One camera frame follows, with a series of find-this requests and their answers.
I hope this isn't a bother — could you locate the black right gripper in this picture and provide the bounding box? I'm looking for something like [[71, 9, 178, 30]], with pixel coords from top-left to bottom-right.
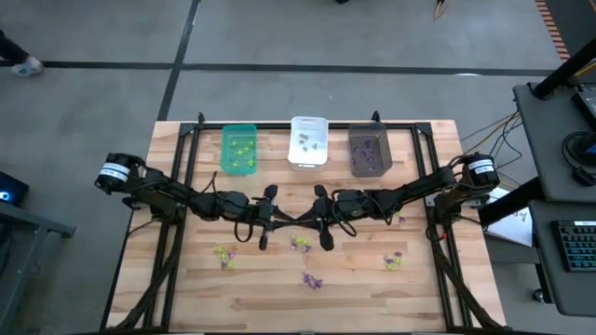
[[300, 184, 373, 252]]

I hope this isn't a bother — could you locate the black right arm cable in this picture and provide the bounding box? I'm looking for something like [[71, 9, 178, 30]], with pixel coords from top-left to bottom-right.
[[331, 193, 395, 238]]

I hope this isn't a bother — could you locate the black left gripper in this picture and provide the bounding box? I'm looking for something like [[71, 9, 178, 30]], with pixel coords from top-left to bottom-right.
[[216, 184, 306, 252]]

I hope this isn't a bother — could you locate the black metal pole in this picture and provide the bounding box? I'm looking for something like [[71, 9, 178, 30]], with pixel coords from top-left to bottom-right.
[[532, 35, 596, 100]]

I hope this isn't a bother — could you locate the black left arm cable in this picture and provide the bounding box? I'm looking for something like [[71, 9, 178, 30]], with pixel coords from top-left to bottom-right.
[[199, 170, 256, 245]]

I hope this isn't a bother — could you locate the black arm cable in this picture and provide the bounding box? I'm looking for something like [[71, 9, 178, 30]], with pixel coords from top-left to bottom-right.
[[331, 193, 395, 238], [199, 170, 256, 245]]

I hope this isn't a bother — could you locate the teal plastic bin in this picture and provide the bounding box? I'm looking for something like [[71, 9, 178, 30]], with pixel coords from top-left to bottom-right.
[[219, 123, 259, 177]]

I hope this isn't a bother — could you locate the white plastic bin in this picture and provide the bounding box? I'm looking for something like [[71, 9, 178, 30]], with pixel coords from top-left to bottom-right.
[[287, 115, 330, 172]]

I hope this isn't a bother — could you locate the black computer keyboard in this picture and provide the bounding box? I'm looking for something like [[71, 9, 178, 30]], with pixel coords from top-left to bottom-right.
[[551, 220, 596, 274]]

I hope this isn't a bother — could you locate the person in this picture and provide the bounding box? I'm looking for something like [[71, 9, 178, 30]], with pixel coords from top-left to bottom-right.
[[0, 28, 47, 78]]

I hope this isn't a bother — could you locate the grey desk top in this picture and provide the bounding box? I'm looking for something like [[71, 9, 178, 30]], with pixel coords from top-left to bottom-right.
[[528, 199, 596, 318], [511, 82, 596, 204]]

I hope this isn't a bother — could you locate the black headset with cable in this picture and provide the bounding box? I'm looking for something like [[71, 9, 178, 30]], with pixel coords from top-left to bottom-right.
[[561, 131, 596, 187]]

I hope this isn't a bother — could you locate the black tablet device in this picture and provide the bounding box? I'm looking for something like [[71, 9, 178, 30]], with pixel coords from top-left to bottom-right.
[[571, 86, 596, 131]]

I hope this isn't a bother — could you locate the black table frame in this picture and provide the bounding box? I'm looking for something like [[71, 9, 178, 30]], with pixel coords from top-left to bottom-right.
[[100, 111, 507, 334]]

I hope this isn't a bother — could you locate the black device blue light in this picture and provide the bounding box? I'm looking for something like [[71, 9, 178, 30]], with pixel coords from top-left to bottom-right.
[[0, 170, 30, 208]]

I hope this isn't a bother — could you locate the yellow cable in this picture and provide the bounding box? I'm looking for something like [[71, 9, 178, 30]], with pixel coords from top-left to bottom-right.
[[459, 113, 519, 142]]

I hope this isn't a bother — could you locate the black metal cart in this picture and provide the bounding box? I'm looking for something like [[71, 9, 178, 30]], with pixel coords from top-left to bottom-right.
[[0, 199, 76, 335]]

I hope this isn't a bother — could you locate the grey plastic bin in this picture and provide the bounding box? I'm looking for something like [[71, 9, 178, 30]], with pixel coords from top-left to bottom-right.
[[347, 122, 394, 179]]

